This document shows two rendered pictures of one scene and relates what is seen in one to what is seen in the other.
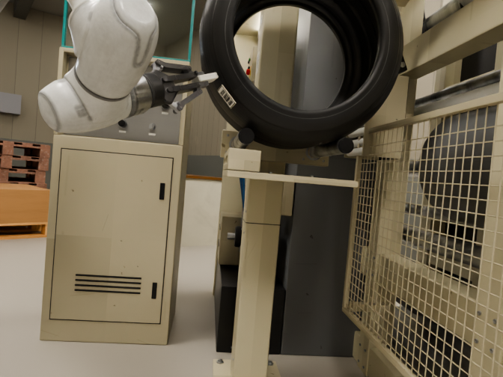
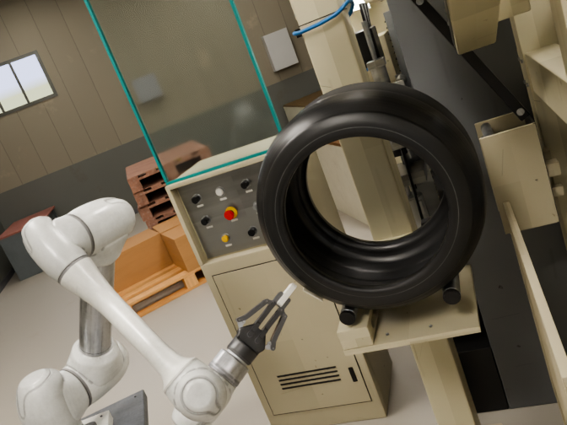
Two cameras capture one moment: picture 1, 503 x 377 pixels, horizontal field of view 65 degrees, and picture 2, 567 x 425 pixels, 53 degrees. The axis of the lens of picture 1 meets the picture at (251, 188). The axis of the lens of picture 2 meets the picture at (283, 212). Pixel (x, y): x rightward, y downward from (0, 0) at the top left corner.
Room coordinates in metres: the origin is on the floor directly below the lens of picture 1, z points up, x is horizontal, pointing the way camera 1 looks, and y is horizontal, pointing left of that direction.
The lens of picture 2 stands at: (-0.20, -0.54, 1.62)
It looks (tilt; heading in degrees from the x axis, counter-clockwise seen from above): 15 degrees down; 27
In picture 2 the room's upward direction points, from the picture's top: 21 degrees counter-clockwise
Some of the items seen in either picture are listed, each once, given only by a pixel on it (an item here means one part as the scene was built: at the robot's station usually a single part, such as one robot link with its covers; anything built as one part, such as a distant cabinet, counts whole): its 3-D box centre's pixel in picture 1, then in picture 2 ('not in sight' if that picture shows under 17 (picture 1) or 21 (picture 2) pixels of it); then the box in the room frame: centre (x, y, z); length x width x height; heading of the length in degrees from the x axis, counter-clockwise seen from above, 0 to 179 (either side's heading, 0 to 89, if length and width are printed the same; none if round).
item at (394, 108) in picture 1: (374, 119); (515, 170); (1.51, -0.45, 1.05); 0.20 x 0.15 x 0.30; 6
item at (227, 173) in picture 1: (281, 176); (411, 306); (1.25, -0.09, 0.80); 0.37 x 0.36 x 0.02; 96
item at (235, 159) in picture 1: (239, 161); (362, 305); (1.24, 0.04, 0.84); 0.36 x 0.09 x 0.06; 6
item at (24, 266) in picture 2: not in sight; (37, 241); (5.48, 6.16, 0.32); 1.20 x 0.64 x 0.64; 36
